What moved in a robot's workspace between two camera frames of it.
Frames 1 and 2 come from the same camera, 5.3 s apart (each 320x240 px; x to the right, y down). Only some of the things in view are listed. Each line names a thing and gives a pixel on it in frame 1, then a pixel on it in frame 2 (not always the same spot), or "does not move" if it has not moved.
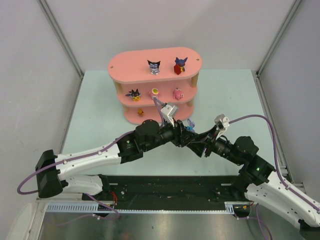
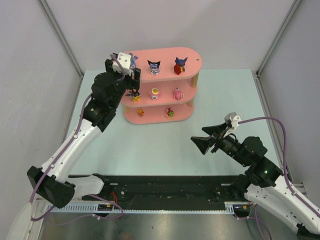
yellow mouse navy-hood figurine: [180, 66] does not move
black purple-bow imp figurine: [154, 67] does not move
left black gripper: [180, 133] to [135, 78]
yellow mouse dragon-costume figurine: [135, 95] does not move
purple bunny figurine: [191, 125] to [133, 59]
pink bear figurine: [177, 94] does not move
